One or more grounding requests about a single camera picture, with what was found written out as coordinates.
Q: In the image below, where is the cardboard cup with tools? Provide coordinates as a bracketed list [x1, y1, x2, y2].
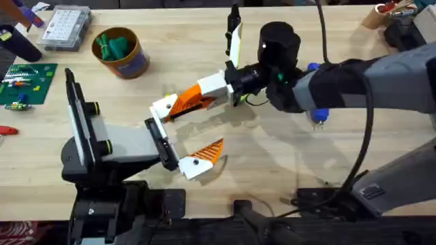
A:
[361, 0, 418, 31]

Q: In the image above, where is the left wrist upright plate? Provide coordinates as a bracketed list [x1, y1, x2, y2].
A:
[64, 67, 97, 167]

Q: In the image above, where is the thick black cable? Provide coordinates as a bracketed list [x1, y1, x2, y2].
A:
[275, 76, 375, 218]

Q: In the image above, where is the clear plastic parts box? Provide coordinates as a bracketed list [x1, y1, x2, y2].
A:
[36, 4, 93, 52]

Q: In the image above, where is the blue electric screwdriver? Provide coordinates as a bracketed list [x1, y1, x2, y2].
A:
[306, 62, 330, 131]

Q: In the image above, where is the brown tub with green toys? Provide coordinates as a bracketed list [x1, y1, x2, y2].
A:
[91, 26, 151, 80]

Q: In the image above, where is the grey box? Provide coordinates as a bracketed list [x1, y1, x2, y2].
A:
[413, 4, 436, 44]

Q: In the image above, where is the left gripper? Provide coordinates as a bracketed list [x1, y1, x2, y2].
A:
[61, 93, 225, 186]

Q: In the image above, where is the right wrist upright plate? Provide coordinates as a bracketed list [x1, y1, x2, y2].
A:
[225, 3, 244, 69]

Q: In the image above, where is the wrist upright plate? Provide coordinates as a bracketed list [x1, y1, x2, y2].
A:
[64, 67, 97, 167]
[225, 3, 244, 69]

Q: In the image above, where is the thin black cable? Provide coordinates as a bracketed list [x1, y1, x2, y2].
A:
[315, 0, 331, 64]

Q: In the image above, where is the black rail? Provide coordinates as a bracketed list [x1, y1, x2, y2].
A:
[136, 217, 436, 245]

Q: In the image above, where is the red-handled tool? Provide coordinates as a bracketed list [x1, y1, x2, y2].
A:
[0, 125, 19, 137]

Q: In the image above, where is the green board with toy blocks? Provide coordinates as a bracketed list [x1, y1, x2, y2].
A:
[0, 63, 59, 112]

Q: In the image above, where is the black cylindrical tool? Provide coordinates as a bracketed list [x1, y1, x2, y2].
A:
[0, 24, 44, 63]

